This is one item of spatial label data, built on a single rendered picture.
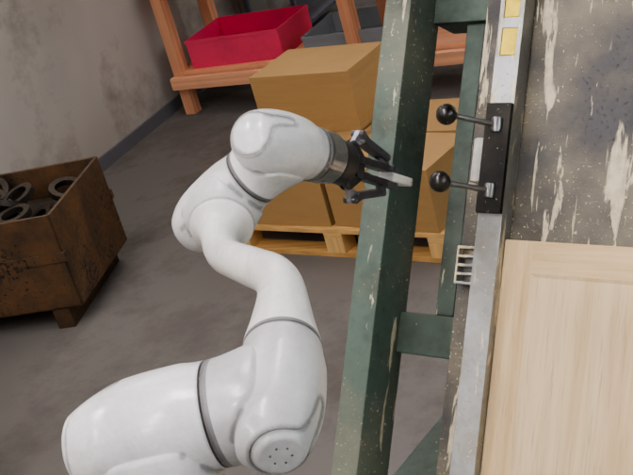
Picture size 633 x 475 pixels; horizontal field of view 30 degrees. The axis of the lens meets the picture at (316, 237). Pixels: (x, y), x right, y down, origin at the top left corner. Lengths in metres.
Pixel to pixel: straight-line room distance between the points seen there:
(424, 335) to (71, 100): 4.99
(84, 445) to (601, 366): 0.96
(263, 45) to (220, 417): 6.02
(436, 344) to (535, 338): 0.24
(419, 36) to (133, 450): 1.20
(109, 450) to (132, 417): 0.05
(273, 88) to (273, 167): 3.70
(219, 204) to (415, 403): 2.35
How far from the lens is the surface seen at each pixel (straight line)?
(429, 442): 2.53
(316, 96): 5.39
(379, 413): 2.28
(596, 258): 2.07
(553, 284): 2.10
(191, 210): 1.87
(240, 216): 1.84
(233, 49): 7.42
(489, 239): 2.14
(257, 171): 1.81
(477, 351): 2.13
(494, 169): 2.14
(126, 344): 5.07
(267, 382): 1.37
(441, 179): 2.07
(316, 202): 5.16
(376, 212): 2.26
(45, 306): 5.38
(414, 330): 2.29
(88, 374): 4.96
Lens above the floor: 2.25
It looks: 24 degrees down
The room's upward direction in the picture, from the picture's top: 16 degrees counter-clockwise
